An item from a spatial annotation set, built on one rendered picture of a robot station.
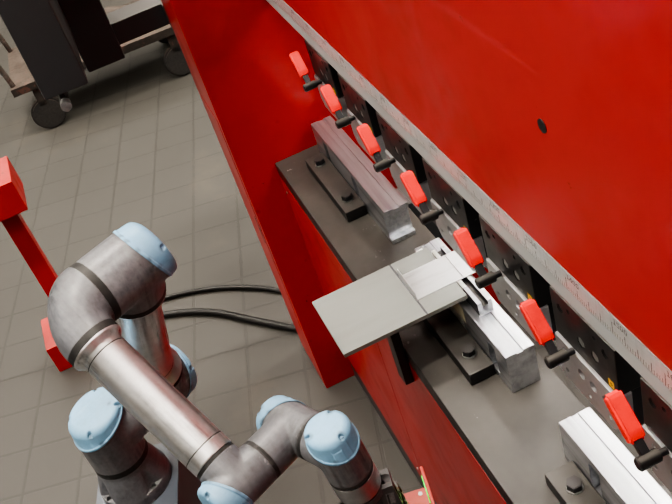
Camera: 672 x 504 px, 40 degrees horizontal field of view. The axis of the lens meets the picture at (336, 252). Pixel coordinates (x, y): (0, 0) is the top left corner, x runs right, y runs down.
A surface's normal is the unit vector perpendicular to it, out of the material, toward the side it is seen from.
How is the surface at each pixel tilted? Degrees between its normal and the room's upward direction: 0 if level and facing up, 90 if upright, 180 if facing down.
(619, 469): 0
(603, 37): 90
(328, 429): 5
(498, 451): 0
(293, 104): 90
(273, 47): 90
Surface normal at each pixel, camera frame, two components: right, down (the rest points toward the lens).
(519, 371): 0.36, 0.50
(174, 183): -0.26, -0.75
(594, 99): -0.90, 0.42
